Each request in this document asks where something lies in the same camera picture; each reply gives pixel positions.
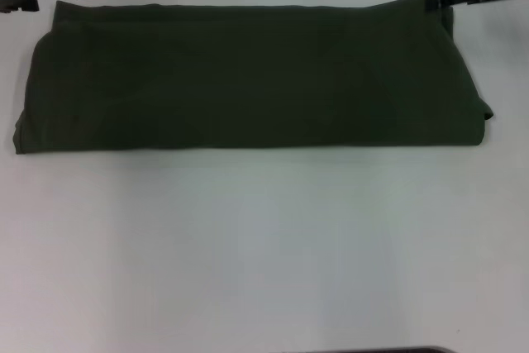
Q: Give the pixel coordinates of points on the dark green printed t-shirt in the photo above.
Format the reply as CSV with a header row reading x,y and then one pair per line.
x,y
248,80

